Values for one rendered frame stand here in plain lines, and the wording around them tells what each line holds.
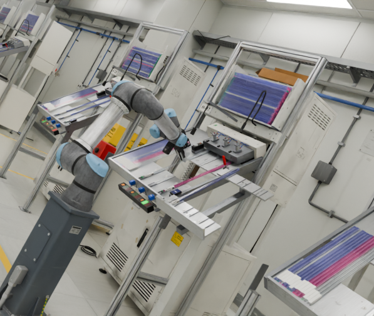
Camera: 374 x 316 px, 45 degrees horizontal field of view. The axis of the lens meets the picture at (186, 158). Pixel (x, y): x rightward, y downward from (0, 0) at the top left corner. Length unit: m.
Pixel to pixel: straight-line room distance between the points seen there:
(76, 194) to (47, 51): 4.98
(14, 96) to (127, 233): 4.18
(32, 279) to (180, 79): 2.42
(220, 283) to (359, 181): 1.66
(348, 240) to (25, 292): 1.41
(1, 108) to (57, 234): 4.94
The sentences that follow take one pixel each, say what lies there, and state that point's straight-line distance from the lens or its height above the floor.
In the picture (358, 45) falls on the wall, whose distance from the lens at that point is 4.74.
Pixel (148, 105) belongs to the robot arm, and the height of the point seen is 1.11.
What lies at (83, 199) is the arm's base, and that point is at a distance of 2.04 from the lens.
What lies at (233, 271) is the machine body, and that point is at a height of 0.48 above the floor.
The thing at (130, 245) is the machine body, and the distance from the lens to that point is 2.99.
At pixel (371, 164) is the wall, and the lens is 4.08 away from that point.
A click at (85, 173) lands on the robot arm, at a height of 0.70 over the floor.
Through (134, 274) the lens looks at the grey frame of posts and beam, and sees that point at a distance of 2.45.
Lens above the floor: 1.00
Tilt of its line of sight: 1 degrees down
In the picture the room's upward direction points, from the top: 29 degrees clockwise
